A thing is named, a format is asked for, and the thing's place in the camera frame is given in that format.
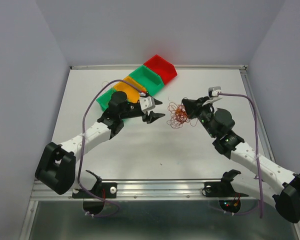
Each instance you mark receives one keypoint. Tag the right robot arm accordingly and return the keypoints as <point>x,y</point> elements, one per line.
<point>275,185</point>

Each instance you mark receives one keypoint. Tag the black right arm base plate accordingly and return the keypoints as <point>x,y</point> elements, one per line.
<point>219,189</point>

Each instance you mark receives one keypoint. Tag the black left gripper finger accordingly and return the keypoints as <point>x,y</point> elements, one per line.
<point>157,102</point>
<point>152,117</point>

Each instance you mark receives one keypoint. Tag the aluminium right side rail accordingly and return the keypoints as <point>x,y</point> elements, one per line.
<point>262,133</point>

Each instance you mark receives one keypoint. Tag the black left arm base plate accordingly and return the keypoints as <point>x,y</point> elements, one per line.
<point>103,190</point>

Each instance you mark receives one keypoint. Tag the green plastic bin near red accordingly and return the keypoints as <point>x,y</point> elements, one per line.
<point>148,78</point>

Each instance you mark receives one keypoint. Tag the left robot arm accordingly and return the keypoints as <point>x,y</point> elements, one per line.
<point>61,165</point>

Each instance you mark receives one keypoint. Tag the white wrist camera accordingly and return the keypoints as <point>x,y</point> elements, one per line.
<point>146,101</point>
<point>214,94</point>

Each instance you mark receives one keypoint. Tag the green plastic bin front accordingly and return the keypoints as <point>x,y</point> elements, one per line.
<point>104,99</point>

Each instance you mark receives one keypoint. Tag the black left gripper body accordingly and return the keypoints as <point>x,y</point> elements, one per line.
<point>131,112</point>

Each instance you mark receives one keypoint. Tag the aluminium back rail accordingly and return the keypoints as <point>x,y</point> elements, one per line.
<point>178,67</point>

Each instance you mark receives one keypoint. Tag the yellow plastic bin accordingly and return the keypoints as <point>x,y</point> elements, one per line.
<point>132,93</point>

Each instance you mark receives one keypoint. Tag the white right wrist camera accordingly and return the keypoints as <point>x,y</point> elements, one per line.
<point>214,94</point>

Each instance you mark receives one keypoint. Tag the aluminium front rail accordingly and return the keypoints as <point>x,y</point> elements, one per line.
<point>162,190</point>

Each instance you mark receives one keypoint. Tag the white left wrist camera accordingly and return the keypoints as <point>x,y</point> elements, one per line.
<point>146,101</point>

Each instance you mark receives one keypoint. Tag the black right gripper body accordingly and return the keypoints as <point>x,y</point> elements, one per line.
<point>203,112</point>

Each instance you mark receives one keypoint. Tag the aluminium rail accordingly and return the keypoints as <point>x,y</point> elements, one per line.
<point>162,190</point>
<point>178,67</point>
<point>262,133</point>

